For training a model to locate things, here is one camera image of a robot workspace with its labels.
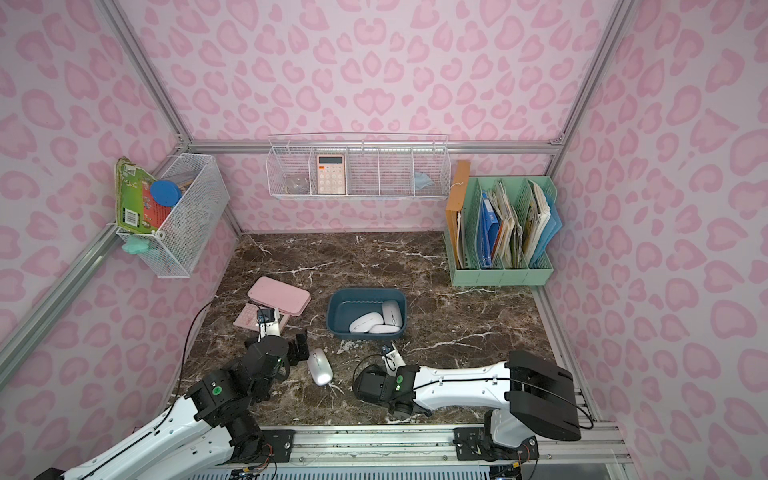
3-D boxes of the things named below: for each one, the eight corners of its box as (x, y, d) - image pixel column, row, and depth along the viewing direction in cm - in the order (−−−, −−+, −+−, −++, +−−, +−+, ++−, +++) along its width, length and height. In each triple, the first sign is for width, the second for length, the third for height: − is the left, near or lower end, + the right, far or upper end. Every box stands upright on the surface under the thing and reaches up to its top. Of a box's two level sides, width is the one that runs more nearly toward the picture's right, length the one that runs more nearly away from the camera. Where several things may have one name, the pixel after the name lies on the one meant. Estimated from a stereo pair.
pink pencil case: (243, 299, 103) (240, 294, 101) (260, 278, 109) (257, 273, 107) (298, 318, 98) (296, 314, 96) (312, 295, 104) (311, 290, 102)
